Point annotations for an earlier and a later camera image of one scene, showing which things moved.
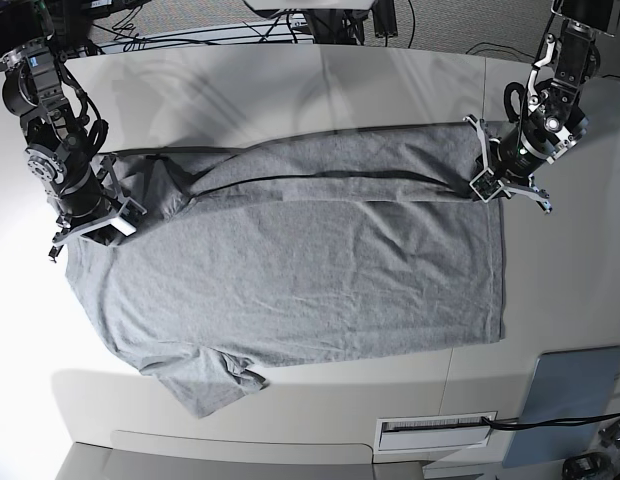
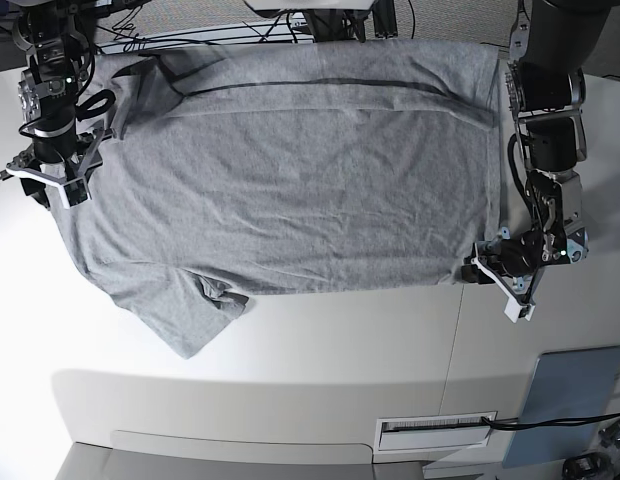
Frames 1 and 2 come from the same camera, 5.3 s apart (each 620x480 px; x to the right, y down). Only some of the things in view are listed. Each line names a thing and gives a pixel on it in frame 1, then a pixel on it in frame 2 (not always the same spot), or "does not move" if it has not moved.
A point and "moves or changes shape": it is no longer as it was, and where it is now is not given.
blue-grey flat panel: [566, 384] does not move
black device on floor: [585, 465] does not move
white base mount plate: [311, 4] does not move
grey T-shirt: [287, 245] moves or changes shape
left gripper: [510, 164] → [517, 259]
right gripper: [96, 209] → [65, 159]
